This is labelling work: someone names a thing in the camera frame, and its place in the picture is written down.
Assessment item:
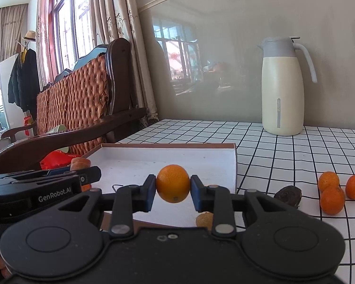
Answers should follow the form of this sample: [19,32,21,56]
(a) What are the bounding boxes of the small brown fruit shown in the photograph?
[195,212,214,231]

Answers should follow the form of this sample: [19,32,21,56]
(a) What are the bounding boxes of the white checked tablecloth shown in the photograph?
[115,119,355,284]

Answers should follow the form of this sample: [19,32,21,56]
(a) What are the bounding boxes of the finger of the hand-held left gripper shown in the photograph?
[0,166,72,183]
[0,166,102,191]

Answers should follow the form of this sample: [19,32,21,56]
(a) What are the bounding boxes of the wooden sofa with orange cushions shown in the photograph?
[0,38,147,175]

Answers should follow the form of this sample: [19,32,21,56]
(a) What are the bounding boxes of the beige embroidered curtain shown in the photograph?
[89,0,160,129]

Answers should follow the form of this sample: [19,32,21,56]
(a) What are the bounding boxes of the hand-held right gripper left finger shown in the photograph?
[55,174,158,239]

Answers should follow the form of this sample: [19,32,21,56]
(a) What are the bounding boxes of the brown cardboard box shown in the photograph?
[80,143,238,232]

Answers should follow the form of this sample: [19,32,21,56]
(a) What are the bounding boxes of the window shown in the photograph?
[49,0,93,76]

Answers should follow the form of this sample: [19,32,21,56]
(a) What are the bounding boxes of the red plastic bag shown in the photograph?
[40,150,82,170]

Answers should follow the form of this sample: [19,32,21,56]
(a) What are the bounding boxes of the dark shrivelled fruit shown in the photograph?
[274,185,302,209]

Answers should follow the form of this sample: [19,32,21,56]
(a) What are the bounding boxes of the cream thermos jug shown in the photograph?
[257,36,318,137]

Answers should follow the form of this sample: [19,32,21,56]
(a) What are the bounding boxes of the black jacket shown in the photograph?
[7,49,40,119]

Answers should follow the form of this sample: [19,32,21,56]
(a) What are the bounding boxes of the papers on sofa seat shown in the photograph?
[46,124,68,135]

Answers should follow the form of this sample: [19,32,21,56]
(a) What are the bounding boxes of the white refrigerator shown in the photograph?
[0,55,21,128]

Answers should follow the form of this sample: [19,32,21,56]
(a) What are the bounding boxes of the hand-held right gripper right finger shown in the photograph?
[190,174,296,240]

